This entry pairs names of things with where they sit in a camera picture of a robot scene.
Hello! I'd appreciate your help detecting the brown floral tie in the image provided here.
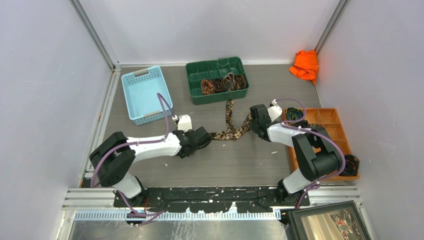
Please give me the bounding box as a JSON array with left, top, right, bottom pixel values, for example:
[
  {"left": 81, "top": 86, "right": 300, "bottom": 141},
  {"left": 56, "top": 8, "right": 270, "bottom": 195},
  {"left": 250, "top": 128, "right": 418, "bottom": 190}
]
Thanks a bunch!
[{"left": 208, "top": 100, "right": 252, "bottom": 141}]

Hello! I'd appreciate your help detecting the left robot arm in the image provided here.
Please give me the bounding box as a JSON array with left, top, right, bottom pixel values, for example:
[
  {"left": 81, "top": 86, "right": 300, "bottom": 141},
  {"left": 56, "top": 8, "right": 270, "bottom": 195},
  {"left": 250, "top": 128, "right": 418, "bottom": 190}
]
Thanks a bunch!
[{"left": 89, "top": 127, "right": 212, "bottom": 207}]

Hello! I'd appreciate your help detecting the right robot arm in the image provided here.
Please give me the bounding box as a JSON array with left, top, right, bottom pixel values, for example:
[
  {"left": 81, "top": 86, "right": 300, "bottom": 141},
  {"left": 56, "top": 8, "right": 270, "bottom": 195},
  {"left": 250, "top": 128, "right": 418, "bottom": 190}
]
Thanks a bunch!
[{"left": 249, "top": 104, "right": 346, "bottom": 206}]

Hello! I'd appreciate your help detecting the blue green rolled tie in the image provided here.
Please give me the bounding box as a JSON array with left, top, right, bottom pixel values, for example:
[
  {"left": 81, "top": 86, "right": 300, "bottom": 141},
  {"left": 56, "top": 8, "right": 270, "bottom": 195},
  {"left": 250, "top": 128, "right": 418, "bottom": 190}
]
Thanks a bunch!
[{"left": 285, "top": 107, "right": 305, "bottom": 125}]

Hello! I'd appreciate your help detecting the brown rolled tie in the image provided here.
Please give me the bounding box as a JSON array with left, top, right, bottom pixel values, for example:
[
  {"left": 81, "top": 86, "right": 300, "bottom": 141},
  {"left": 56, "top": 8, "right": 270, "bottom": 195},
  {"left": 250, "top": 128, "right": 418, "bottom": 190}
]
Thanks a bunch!
[{"left": 233, "top": 74, "right": 248, "bottom": 90}]

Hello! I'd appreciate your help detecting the orange grey rolled tie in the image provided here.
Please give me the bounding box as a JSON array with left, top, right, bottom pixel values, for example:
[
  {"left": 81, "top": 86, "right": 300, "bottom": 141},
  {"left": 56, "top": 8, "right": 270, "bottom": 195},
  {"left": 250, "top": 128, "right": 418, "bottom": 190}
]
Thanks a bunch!
[{"left": 223, "top": 72, "right": 237, "bottom": 92}]

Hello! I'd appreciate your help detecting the dark red rolled tie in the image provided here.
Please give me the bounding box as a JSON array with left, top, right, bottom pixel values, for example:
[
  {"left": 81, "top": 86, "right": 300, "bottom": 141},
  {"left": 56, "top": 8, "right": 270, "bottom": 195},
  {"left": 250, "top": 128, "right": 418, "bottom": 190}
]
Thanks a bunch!
[{"left": 211, "top": 77, "right": 226, "bottom": 94}]

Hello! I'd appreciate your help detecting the multicolour rolled tie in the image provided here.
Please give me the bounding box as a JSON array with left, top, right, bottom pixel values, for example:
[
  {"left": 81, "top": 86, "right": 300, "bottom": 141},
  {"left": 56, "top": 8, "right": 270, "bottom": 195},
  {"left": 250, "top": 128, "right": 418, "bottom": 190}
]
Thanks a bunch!
[{"left": 200, "top": 79, "right": 215, "bottom": 96}]

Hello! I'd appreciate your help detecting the orange wooden divided tray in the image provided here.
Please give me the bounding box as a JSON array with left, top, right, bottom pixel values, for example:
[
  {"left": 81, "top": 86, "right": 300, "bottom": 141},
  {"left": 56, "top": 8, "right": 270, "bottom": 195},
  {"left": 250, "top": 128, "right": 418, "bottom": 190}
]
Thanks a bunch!
[{"left": 281, "top": 108, "right": 360, "bottom": 182}]

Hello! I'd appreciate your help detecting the green divided plastic bin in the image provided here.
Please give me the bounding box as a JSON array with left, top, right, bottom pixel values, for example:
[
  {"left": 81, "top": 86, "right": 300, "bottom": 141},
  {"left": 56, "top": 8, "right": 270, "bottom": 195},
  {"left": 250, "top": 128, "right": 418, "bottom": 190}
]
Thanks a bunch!
[{"left": 185, "top": 56, "right": 250, "bottom": 105}]

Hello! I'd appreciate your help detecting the orange cloth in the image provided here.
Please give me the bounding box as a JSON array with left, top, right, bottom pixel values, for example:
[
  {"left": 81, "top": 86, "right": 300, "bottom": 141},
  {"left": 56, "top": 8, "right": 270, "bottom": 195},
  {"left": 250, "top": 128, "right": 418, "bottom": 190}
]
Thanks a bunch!
[{"left": 289, "top": 50, "right": 319, "bottom": 86}]

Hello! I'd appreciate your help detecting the light blue plastic basket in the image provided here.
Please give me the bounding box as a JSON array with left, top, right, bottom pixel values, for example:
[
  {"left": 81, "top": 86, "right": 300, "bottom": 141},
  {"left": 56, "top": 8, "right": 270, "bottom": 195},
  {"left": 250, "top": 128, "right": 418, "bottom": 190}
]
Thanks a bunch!
[{"left": 121, "top": 66, "right": 174, "bottom": 126}]

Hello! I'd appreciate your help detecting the black rolled tie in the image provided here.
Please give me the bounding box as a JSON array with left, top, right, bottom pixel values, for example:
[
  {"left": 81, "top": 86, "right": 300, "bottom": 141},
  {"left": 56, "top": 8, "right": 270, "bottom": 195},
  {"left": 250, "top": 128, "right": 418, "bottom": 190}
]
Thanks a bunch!
[{"left": 339, "top": 154, "right": 360, "bottom": 177}]

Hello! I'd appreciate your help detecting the framed picture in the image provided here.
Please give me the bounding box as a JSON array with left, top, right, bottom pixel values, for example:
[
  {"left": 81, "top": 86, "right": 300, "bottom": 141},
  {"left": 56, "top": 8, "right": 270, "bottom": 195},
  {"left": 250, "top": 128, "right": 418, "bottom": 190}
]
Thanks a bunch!
[{"left": 281, "top": 200, "right": 372, "bottom": 240}]

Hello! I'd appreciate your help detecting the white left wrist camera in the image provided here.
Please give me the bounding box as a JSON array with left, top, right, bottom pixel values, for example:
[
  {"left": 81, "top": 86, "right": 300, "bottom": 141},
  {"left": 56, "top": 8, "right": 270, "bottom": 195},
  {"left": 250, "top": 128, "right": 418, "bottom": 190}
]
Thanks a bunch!
[{"left": 172, "top": 114, "right": 193, "bottom": 132}]

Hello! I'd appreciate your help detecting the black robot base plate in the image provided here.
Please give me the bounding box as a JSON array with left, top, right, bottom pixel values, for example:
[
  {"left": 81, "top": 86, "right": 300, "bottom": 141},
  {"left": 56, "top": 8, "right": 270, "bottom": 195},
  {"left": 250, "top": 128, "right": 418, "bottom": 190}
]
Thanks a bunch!
[{"left": 128, "top": 186, "right": 310, "bottom": 214}]

